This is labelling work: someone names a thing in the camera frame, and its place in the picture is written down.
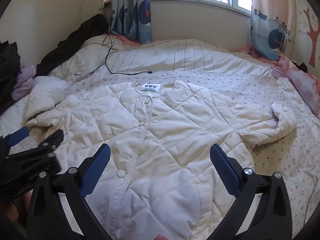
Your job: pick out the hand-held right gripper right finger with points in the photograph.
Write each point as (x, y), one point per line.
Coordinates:
(222, 167)

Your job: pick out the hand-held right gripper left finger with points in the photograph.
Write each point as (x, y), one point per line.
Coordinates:
(96, 170)

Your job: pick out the black charger plug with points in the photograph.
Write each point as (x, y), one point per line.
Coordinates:
(107, 4)

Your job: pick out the cream quilted jacket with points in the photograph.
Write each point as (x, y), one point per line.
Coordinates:
(162, 135)

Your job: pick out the lilac cloth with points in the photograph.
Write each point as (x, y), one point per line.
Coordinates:
(23, 80)

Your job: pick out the black garment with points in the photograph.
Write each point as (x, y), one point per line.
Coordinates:
(75, 37)

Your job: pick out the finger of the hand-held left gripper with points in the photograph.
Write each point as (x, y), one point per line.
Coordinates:
(53, 140)
(18, 135)

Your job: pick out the black puffer jacket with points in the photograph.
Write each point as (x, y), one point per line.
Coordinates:
(8, 65)

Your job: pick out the narrow blue whale curtain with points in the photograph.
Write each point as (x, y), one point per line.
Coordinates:
(130, 12)

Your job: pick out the cherry print bed sheet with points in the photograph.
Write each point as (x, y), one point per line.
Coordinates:
(225, 80)

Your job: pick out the pink pillow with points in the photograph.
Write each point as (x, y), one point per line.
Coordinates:
(300, 80)

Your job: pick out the pink bed sheet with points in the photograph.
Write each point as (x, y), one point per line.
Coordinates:
(253, 53)

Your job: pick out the tree wall sticker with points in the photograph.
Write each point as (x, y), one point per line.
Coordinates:
(313, 42)

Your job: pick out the wide blue whale curtain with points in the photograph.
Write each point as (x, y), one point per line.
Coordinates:
(267, 30)

